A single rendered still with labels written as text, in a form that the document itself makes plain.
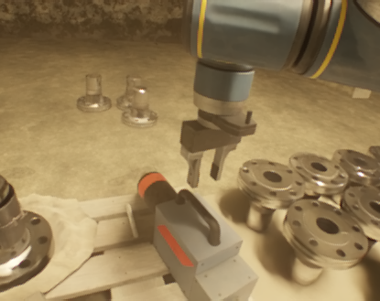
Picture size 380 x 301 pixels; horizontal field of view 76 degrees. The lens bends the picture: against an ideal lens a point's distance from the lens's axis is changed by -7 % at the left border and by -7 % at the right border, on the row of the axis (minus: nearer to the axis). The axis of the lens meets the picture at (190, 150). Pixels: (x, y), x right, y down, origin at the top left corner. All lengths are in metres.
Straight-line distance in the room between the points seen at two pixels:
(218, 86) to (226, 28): 0.19
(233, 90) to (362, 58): 0.22
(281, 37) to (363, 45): 0.08
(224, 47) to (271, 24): 0.05
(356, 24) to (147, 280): 0.73
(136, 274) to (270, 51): 0.65
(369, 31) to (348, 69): 0.05
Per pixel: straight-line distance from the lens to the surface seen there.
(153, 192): 0.81
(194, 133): 0.49
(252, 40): 0.29
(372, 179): 1.37
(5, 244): 0.77
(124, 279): 0.78
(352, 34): 0.31
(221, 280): 0.66
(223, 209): 1.20
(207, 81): 0.47
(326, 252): 0.84
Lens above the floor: 0.80
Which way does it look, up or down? 30 degrees down
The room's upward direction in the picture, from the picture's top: 9 degrees clockwise
